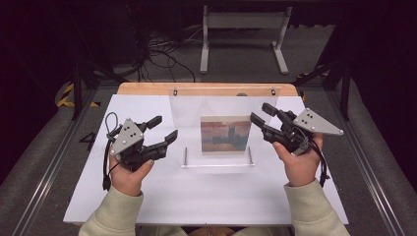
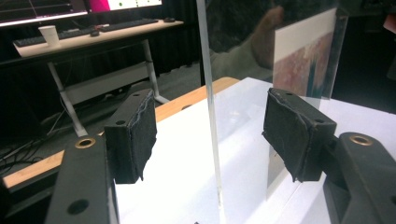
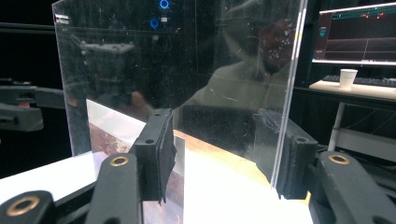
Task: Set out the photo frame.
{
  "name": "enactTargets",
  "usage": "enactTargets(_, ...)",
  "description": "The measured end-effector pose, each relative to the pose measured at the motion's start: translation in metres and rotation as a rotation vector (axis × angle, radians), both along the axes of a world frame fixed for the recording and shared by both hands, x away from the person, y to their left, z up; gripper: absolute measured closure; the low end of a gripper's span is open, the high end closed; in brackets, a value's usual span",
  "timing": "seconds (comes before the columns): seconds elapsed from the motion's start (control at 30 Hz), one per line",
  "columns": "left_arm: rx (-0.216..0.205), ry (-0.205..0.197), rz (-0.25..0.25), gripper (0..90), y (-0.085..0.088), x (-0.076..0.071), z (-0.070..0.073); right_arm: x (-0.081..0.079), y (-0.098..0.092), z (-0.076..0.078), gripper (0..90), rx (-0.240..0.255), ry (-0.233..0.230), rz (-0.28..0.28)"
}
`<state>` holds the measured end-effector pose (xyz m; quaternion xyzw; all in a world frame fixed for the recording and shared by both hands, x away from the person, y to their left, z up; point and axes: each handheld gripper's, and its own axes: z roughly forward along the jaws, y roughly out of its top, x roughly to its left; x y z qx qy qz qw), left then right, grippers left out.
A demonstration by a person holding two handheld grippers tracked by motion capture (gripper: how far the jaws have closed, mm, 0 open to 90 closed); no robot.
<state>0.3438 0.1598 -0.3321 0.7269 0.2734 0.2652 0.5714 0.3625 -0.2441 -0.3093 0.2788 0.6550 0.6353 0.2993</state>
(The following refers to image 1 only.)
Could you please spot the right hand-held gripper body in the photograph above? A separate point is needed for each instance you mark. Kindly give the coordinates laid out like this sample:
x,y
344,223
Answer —
x,y
311,123

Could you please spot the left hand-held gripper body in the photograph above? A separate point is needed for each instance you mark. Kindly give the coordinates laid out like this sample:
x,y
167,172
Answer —
x,y
129,139

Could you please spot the painting postcard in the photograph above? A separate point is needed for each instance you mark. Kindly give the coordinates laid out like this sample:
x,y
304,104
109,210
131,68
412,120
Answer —
x,y
225,134

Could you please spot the clear acrylic photo frame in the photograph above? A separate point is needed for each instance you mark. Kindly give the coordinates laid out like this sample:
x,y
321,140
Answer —
x,y
226,105

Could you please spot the person's left hand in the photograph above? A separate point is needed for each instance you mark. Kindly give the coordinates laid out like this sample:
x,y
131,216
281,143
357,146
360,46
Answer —
x,y
128,180

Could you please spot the person's right hand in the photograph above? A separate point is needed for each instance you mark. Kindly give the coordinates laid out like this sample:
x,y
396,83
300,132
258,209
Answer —
x,y
301,168

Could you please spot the wooden table board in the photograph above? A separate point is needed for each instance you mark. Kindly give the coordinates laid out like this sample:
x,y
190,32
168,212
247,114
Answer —
x,y
147,88

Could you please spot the yellow black floor tape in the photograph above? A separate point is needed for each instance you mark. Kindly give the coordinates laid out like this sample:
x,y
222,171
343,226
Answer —
x,y
65,98

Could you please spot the grey metal stand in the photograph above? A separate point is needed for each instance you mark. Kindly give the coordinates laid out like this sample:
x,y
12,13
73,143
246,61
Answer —
x,y
246,20

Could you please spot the aluminium floor rail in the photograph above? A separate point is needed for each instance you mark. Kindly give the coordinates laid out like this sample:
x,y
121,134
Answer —
x,y
370,183
49,173

